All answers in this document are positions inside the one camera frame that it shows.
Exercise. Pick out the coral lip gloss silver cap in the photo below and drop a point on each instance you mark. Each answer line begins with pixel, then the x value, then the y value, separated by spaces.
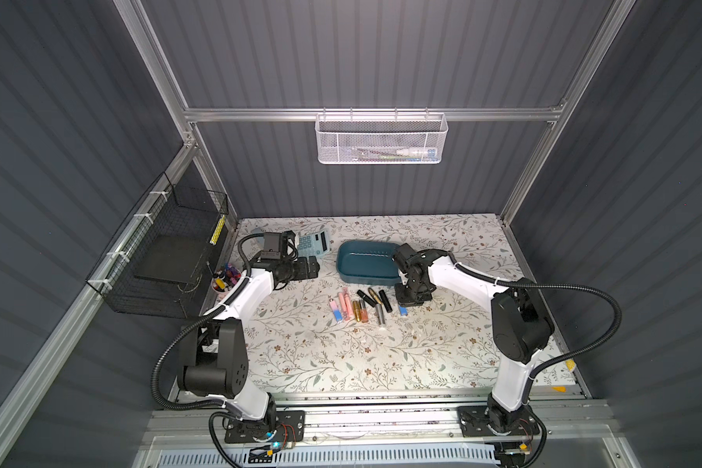
pixel 363 312

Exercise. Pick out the pink blue gradient lipstick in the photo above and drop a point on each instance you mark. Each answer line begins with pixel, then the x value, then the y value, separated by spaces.
pixel 337 314

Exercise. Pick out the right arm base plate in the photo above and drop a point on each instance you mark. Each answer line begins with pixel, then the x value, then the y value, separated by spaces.
pixel 483 421

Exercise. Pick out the black wire basket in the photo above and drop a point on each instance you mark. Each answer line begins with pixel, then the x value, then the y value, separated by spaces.
pixel 162 262

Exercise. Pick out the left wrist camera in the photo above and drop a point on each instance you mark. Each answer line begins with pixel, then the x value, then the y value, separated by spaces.
pixel 279 243

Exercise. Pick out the teal calculator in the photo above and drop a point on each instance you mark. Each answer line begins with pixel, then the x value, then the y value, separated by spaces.
pixel 314 244

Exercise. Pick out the black lipstick gold band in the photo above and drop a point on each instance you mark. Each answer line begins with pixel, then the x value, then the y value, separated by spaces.
pixel 366 298

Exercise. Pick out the teal storage box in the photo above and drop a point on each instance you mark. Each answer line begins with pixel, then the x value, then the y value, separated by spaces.
pixel 367 262

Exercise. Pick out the floral table mat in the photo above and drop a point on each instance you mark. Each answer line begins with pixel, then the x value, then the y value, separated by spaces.
pixel 295 344

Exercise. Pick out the cup of coloured pens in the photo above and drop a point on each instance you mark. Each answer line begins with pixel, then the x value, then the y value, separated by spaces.
pixel 225 278

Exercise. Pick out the silver lipstick tube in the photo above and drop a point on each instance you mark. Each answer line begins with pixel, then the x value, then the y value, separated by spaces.
pixel 380 314

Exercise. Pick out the black lipstick tube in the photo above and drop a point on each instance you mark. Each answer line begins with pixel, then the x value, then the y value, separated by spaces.
pixel 385 301

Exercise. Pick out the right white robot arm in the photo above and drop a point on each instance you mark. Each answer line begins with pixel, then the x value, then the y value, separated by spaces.
pixel 521 328

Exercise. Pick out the white perforated cable tray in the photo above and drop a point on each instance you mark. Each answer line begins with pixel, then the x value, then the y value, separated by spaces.
pixel 368 456

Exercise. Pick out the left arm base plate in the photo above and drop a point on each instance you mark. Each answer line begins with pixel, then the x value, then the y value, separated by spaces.
pixel 287 427

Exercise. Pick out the gold glitter lipstick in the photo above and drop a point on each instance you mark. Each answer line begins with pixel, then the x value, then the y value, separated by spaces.
pixel 357 310

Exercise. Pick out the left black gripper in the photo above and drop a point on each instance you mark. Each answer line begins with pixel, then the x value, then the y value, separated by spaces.
pixel 303 269

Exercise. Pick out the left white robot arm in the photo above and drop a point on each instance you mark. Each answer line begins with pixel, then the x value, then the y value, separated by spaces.
pixel 222 376

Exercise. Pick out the gold glitter lipstick angled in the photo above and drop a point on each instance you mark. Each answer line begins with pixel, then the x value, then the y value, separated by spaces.
pixel 375 296

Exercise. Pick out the white wire mesh basket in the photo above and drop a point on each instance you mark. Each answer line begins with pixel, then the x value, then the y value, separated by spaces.
pixel 397 138

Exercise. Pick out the pink lip gloss tube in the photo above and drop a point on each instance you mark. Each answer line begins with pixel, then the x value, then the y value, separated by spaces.
pixel 346 309

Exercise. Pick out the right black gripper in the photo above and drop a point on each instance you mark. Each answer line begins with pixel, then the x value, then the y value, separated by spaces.
pixel 418 289

